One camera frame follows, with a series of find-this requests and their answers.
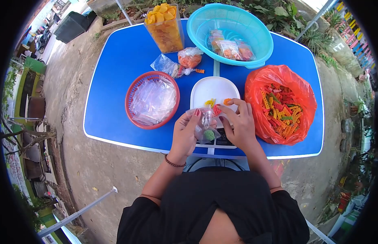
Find person's right hand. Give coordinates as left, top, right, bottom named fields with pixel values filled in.
left=217, top=98, right=259, bottom=153

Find person's left hand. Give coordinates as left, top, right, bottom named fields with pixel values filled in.
left=168, top=109, right=218, bottom=165

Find person's right middle finger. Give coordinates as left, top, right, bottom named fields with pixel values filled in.
left=226, top=98, right=249, bottom=110

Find person's right thumb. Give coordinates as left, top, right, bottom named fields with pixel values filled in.
left=218, top=115, right=235, bottom=136

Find person's right index finger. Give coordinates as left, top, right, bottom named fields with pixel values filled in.
left=217, top=105, right=239, bottom=119

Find person's left thumb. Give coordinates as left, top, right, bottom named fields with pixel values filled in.
left=189, top=109, right=202, bottom=132

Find small clear plastic bag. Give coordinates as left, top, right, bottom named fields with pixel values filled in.
left=186, top=107, right=222, bottom=145

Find white kitchen scale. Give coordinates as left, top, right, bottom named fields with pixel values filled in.
left=190, top=76, right=241, bottom=149

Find pile of colourful crackers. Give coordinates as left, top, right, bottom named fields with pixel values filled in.
left=260, top=84, right=304, bottom=139

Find pile of empty clear bags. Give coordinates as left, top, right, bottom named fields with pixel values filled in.
left=129, top=76, right=177, bottom=126

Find large orange plastic bag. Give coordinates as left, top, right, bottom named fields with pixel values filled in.
left=244, top=64, right=318, bottom=146

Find filled cracker packets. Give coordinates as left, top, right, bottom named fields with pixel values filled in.
left=208, top=29, right=256, bottom=62

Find knotted bag of orange crackers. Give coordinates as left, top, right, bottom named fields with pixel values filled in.
left=177, top=47, right=204, bottom=69

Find crumpled clear bag with crackers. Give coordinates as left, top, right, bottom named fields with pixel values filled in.
left=150, top=54, right=196, bottom=79

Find red plastic basket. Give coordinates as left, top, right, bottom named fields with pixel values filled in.
left=125, top=71, right=181, bottom=130

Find person's body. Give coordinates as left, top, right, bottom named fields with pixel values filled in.
left=117, top=166, right=310, bottom=244

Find turquoise plastic colander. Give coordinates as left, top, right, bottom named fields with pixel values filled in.
left=186, top=3, right=274, bottom=70

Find blue folding table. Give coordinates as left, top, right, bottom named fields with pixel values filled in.
left=82, top=18, right=325, bottom=160

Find clear container of yellow chips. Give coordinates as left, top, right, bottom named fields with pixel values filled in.
left=143, top=3, right=185, bottom=54

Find green plants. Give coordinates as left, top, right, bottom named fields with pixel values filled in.
left=244, top=0, right=310, bottom=32

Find white metal pole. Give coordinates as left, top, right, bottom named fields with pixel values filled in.
left=115, top=0, right=134, bottom=26
left=38, top=186, right=119, bottom=238
left=294, top=0, right=339, bottom=42

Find colourful painted fence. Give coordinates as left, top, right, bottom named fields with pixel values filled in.
left=335, top=2, right=377, bottom=71

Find black bin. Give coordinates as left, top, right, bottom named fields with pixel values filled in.
left=54, top=11, right=97, bottom=44

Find parked motorbike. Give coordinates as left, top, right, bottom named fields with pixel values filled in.
left=35, top=29, right=52, bottom=54

